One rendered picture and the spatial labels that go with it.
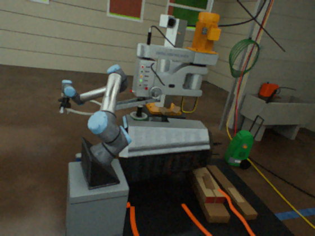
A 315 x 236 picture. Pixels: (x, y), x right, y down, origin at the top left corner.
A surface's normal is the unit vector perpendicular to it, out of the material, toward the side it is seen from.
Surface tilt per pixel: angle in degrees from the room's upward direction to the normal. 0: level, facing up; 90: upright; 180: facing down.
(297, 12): 90
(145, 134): 45
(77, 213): 90
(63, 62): 90
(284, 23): 90
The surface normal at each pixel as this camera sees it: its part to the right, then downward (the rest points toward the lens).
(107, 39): 0.35, 0.40
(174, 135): 0.28, -0.36
